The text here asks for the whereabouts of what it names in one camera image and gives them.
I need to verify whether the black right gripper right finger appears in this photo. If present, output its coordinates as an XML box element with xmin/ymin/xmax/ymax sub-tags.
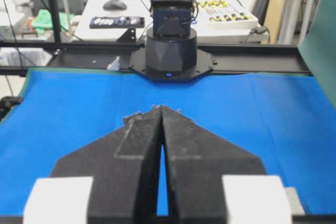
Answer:
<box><xmin>161</xmin><ymin>106</ymin><xmax>267</xmax><ymax>223</ymax></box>

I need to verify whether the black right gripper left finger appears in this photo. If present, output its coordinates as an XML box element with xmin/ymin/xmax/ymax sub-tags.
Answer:
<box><xmin>50</xmin><ymin>108</ymin><xmax>161</xmax><ymax>223</ymax></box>

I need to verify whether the blue table mat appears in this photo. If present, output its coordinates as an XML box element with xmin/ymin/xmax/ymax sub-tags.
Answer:
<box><xmin>1</xmin><ymin>69</ymin><xmax>335</xmax><ymax>216</ymax></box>

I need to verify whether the black remote controller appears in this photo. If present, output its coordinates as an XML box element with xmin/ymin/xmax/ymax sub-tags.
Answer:
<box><xmin>89</xmin><ymin>16</ymin><xmax>145</xmax><ymax>29</ymax></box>

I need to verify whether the white screwdriver set tray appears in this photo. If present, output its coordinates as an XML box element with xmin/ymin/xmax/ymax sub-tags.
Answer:
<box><xmin>196</xmin><ymin>0</ymin><xmax>259</xmax><ymax>30</ymax></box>

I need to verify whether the black computer mouse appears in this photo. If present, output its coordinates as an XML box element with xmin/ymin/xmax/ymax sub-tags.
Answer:
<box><xmin>103</xmin><ymin>0</ymin><xmax>127</xmax><ymax>11</ymax></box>

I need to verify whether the green backdrop board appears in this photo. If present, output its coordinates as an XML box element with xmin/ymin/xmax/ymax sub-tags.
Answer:
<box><xmin>298</xmin><ymin>0</ymin><xmax>335</xmax><ymax>106</ymax></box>

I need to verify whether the green cloth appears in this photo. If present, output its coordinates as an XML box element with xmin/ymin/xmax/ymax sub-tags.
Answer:
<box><xmin>31</xmin><ymin>9</ymin><xmax>69</xmax><ymax>30</ymax></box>

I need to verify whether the white background table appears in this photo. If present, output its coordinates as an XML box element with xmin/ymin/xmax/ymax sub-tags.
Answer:
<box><xmin>75</xmin><ymin>0</ymin><xmax>268</xmax><ymax>44</ymax></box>

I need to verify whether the black vertical stand pole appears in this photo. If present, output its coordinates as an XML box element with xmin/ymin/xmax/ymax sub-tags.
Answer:
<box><xmin>48</xmin><ymin>0</ymin><xmax>61</xmax><ymax>43</ymax></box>

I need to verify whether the black aluminium frame rail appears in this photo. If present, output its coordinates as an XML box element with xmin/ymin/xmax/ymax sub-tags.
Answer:
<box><xmin>1</xmin><ymin>40</ymin><xmax>311</xmax><ymax>75</ymax></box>

